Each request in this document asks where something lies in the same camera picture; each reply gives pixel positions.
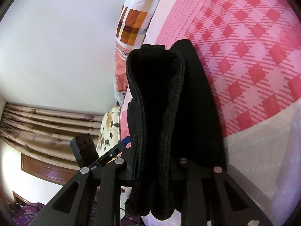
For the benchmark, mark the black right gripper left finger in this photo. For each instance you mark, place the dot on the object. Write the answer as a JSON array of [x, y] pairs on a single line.
[[91, 196]]

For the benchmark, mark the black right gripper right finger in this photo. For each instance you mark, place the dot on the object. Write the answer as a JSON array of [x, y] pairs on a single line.
[[214, 198]]

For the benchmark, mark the black pants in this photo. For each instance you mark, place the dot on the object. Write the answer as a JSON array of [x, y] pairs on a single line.
[[173, 121]]

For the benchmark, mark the floral pillow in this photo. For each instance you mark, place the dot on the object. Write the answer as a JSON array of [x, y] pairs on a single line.
[[109, 131]]

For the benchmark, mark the purple patterned sleeve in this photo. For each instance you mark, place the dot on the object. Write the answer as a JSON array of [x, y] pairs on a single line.
[[23, 214]]

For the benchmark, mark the beige striped curtain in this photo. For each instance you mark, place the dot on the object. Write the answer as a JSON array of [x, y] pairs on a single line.
[[45, 134]]

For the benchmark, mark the orange checkered pillow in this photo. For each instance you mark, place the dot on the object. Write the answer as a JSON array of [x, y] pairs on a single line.
[[134, 20]]

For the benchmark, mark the pink checkered bed sheet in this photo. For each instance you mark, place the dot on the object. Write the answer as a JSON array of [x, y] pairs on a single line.
[[250, 51]]

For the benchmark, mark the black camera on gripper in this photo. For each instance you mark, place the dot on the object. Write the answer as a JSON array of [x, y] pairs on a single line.
[[84, 150]]

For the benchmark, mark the brown wooden window frame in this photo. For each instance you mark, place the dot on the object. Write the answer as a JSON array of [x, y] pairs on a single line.
[[40, 181]]

